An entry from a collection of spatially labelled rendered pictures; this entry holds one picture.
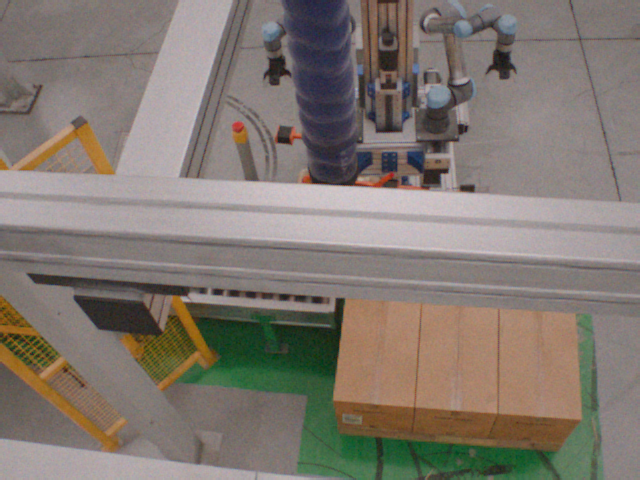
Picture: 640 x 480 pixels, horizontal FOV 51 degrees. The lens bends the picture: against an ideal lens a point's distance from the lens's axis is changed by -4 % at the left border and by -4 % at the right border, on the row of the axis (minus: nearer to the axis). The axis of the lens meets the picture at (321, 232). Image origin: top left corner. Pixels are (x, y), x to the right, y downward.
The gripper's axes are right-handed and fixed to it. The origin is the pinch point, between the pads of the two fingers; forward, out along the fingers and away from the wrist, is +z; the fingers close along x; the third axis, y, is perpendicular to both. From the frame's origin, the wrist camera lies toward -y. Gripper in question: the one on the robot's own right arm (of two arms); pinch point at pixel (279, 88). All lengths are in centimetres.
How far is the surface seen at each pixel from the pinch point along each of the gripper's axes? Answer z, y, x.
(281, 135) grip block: 25.8, -6.1, 2.2
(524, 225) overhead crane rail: -168, -187, -62
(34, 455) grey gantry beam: -170, -213, -15
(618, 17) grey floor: 152, 224, -240
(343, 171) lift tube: 8, -43, -30
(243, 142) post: 58, 18, 29
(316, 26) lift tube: -74, -45, -25
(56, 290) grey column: -47, -130, 56
